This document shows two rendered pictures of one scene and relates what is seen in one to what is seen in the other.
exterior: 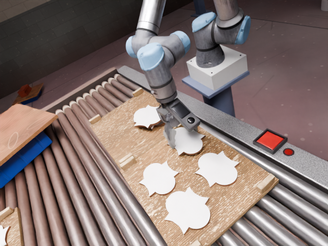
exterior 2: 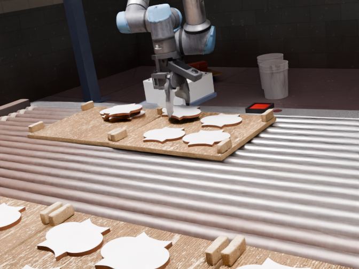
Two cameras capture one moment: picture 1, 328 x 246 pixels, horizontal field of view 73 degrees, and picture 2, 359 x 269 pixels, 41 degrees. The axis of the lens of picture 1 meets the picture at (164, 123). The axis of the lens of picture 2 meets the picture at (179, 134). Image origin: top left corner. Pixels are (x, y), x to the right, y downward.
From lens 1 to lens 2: 1.12 m
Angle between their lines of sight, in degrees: 35
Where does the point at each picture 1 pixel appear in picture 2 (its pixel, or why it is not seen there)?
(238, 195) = (248, 126)
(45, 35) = not seen: outside the picture
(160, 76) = (169, 29)
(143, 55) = (157, 7)
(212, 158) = (213, 117)
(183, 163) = (185, 126)
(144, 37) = (138, 10)
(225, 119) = (210, 108)
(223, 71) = (192, 84)
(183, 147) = (181, 113)
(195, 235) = not seen: hidden behind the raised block
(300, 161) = (288, 112)
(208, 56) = not seen: hidden behind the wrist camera
